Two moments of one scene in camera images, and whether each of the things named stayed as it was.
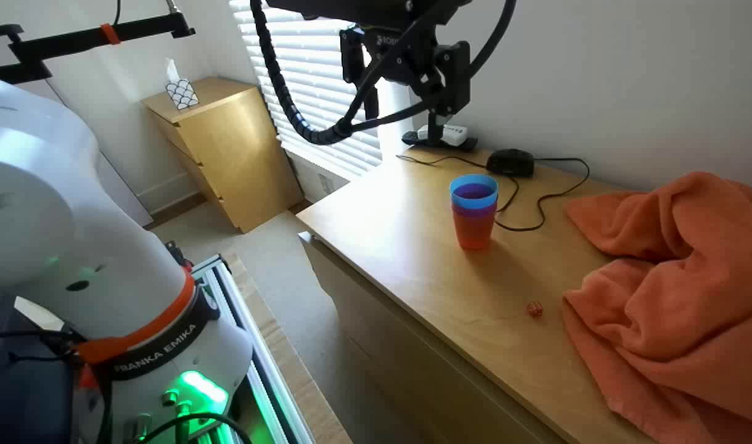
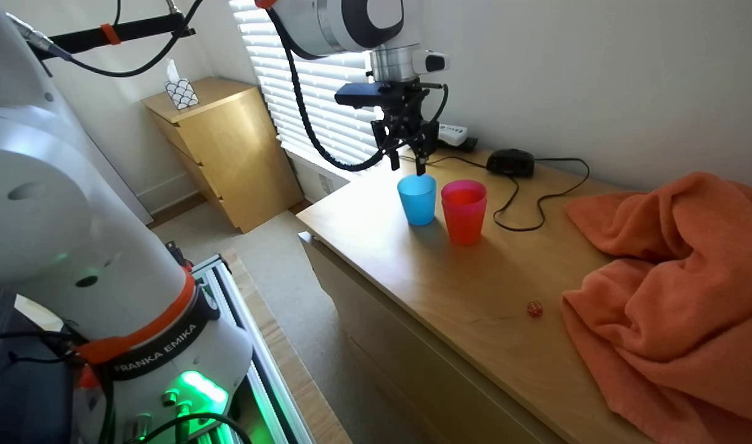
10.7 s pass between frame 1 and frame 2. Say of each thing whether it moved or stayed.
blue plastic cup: moved
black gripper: moved
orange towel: stayed
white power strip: stayed
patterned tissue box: stayed
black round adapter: stayed
